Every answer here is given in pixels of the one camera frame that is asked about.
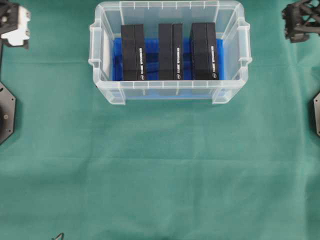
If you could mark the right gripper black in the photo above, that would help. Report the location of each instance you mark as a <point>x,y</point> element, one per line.
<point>302,18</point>

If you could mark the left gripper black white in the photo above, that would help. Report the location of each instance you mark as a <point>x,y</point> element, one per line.
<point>14,31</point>

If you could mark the black camera box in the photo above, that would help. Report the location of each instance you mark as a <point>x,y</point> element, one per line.
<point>133,52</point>
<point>171,52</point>
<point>204,51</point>

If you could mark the clear plastic storage case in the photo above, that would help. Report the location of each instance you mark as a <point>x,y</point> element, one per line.
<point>230,25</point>

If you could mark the blue foam insert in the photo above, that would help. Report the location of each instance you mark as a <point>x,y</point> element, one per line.
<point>152,59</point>

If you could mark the green table cloth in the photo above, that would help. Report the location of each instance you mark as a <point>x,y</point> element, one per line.
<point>159,169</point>

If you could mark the black metal clip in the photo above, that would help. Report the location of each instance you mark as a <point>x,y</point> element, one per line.
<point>60,236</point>

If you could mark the black aluminium frame post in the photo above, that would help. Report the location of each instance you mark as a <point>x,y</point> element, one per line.
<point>1,53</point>

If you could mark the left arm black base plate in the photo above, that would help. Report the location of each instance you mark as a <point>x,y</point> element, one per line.
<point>7,113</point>

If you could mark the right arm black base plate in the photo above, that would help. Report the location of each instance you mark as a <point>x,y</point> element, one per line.
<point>317,113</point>

